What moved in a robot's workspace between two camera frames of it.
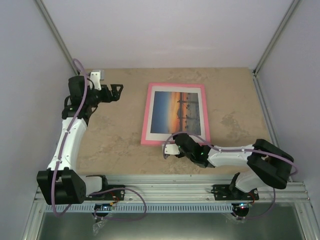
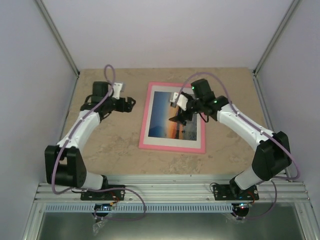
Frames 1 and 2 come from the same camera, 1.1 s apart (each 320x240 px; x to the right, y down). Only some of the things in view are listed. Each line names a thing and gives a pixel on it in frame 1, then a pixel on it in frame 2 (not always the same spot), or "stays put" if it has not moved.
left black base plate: (115, 195) stays put
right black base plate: (223, 192) stays put
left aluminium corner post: (48, 20) stays put
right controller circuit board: (243, 206) stays put
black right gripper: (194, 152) to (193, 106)
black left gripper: (115, 96) to (129, 107)
